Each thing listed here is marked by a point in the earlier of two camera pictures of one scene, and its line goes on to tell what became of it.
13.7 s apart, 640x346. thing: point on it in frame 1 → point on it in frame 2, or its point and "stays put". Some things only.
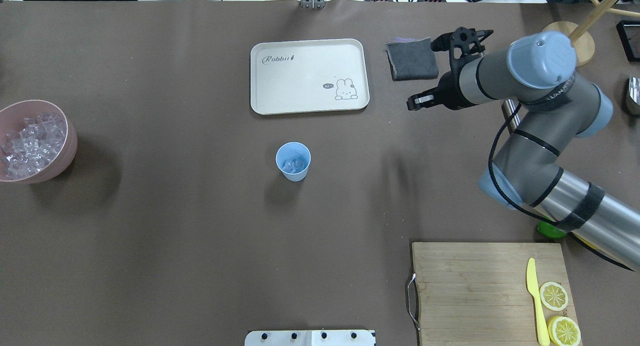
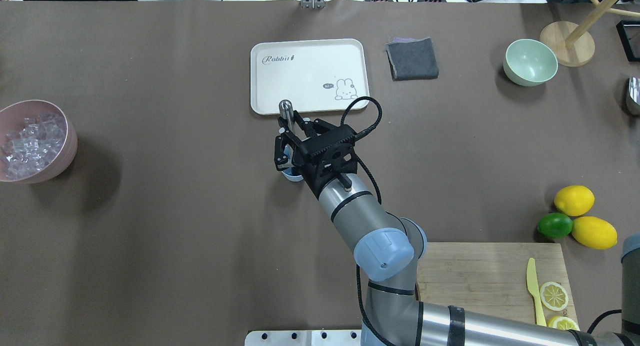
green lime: [550, 230] stays put
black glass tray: [629, 33] stays put
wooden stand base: [584, 42] stays put
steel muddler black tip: [511, 115] → [286, 109]
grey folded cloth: [410, 58] stays put
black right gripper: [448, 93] → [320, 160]
